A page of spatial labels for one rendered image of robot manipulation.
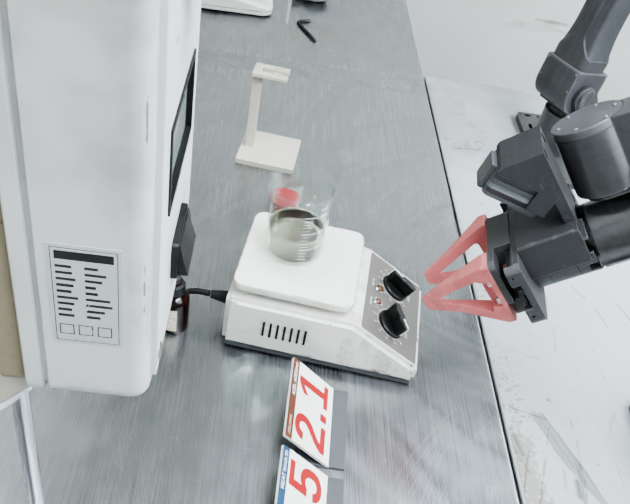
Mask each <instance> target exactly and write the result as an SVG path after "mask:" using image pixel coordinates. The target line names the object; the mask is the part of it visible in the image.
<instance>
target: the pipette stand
mask: <svg viewBox="0 0 630 504"><path fill-rule="evenodd" d="M265 71H267V72H265ZM270 72H272V73H270ZM290 72H291V69H287V68H282V67H277V66H272V65H267V64H266V65H265V64H263V63H258V62H257V63H256V65H255V68H254V70H253V72H252V76H253V79H252V88H251V96H250V105H249V114H248V122H247V130H246V133H245V135H244V138H243V140H242V143H241V145H240V148H239V150H238V153H237V155H236V158H235V163H238V164H243V165H248V166H253V167H258V168H262V169H267V170H272V171H273V170H275V169H277V168H280V167H287V166H294V165H295V163H296V159H297V156H298V152H299V149H300V145H301V140H298V139H293V138H289V137H284V136H279V135H274V134H270V133H265V132H260V131H256V129H257V121H258V113H259V105H260V97H261V89H262V81H263V78H264V79H269V80H273V81H278V82H283V83H287V81H288V76H289V75H290ZM284 75H286V76H284Z"/></svg>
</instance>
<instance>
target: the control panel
mask: <svg viewBox="0 0 630 504"><path fill-rule="evenodd" d="M392 270H394V268H393V267H391V266H390V265H389V264H388V263H386V262H385V261H384V260H382V259H381V258H380V257H378V256H377V255H376V254H374V253H373V252H372V254H371V260H370V267H369V274H368V281H367V288H366V296H365V303H364V310H363V317H362V327H363V328H364V329H365V330H367V331H368V332H369V333H371V334H372V335H374V336H375V337H376V338H378V339H379V340H381V341H382V342H384V343H385V344H386V345H388V346H389V347H391V348H392V349H393V350H395V351H396V352H398V353H399V354H400V355H402V356H403V357H405V358H406V359H407V360H409V361H410V362H412V363H414V364H415V360H416V343H417V326H418V309H419V292H420V288H419V287H418V286H417V285H415V284H414V283H413V282H411V281H410V280H409V279H408V280H409V281H410V282H411V283H412V284H413V285H414V286H415V288H416V290H415V291H414V292H413V293H412V294H410V295H409V296H408V297H406V298H405V299H404V300H403V301H398V300H396V299H394V298H393V297H392V296H391V295H390V294H389V293H388V292H387V290H386V288H385V286H384V277H385V276H386V275H387V274H388V273H390V272H391V271H392ZM378 285H381V286H382V287H383V291H382V292H381V291H380V290H379V289H378V287H377V286H378ZM376 298H380V299H381V301H382V304H381V305H380V304H378V303H377V302H376ZM394 303H399V304H400V305H401V308H402V310H403V313H404V315H405V317H406V320H407V322H408V325H409V327H410V329H409V331H408V332H406V333H405V334H403V336H401V337H400V338H393V337H391V336H390V335H389V334H387V333H386V331H385V330H384V329H383V327H382V326H381V323H380V320H379V315H380V313H381V312H382V311H383V310H387V309H388V308H389V307H390V306H392V305H393V304H394Z"/></svg>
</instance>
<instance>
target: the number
mask: <svg viewBox="0 0 630 504"><path fill-rule="evenodd" d="M323 478H324V476H323V475H322V474H320V473H319V472H318V471H316V470H315V469H314V468H312V467H311V466H310V465H308V464H307V463H305V462H304V461H303V460H301V459H300V458H299V457H297V456H296V455H295V454H293V453H292V452H290V457H289V465H288V474H287V483H286V492H285V501H284V504H322V492H323Z"/></svg>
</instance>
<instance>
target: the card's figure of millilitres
mask: <svg viewBox="0 0 630 504"><path fill-rule="evenodd" d="M329 395H330V387H329V386H327V385H326V384H325V383H324V382H322V381H321V380H320V379H319V378H318V377H316V376H315V375H314V374H313V373H311V372H310V371H309V370H308V369H307V368H305V367H304V366H303V365H302V364H300V369H299V378H298V387H297V396H296V405H295V414H294V423H293V432H292V437H294V438H295V439H296V440H298V441H299V442H300V443H302V444H303V445H304V446H306V447H307V448H308V449H310V450H311V451H312V452H314V453H315V454H316V455H318V456H319V457H320V458H322V459H323V460H324V461H325V453H326V438H327V424H328V409H329Z"/></svg>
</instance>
